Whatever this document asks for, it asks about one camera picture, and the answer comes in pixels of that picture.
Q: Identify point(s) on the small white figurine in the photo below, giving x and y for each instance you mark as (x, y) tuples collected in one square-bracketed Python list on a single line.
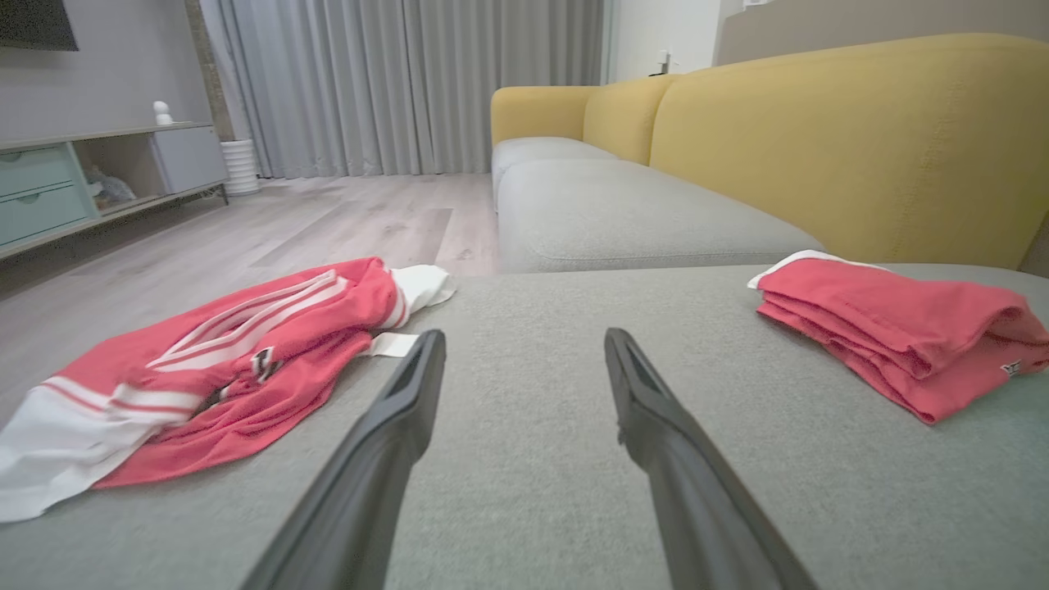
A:
[(163, 115)]

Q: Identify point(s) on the white ribbed vase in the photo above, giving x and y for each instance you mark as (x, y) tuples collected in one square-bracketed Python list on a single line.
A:
[(240, 168)]

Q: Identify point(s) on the grey toy in cabinet shelf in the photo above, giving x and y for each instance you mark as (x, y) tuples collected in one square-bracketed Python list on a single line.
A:
[(111, 190)]

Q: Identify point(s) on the teal cabinet drawer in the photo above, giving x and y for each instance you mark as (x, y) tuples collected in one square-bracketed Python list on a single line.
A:
[(41, 215), (37, 170)]

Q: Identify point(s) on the grey pleated curtain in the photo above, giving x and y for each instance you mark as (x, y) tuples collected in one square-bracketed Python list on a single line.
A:
[(410, 82)]

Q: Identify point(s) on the small grey sofa seat cushion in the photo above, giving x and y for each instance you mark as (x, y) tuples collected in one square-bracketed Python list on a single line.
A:
[(533, 150)]

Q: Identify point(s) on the narrow yellow sofa backrest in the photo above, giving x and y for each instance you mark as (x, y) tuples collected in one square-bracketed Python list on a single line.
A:
[(623, 115)]

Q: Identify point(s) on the grey low TV cabinet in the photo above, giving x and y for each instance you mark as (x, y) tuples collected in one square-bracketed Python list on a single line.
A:
[(123, 156)]

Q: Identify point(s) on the large grey sofa ottoman cushion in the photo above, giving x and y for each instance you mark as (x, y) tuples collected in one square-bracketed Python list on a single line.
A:
[(533, 393)]

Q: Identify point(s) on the wide yellow sofa backrest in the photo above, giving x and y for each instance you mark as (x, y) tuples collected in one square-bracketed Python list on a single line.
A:
[(860, 147)]

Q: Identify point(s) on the black television screen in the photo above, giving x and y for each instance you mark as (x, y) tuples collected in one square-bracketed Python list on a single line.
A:
[(33, 20)]

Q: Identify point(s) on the yellow sofa armrest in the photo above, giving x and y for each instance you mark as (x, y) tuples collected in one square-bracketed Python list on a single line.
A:
[(533, 111)]

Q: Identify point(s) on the red garment white trim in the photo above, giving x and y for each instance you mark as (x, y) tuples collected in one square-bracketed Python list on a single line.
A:
[(885, 328)]

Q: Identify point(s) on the grey cabinet door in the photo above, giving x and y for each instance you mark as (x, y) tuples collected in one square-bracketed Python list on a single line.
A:
[(188, 157)]

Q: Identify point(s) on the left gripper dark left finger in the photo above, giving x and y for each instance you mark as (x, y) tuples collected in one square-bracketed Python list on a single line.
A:
[(361, 508)]

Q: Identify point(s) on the red white striped sports garment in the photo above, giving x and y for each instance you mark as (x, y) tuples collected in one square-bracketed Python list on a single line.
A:
[(270, 410)]

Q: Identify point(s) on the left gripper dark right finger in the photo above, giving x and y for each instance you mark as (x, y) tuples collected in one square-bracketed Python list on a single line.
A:
[(705, 516)]

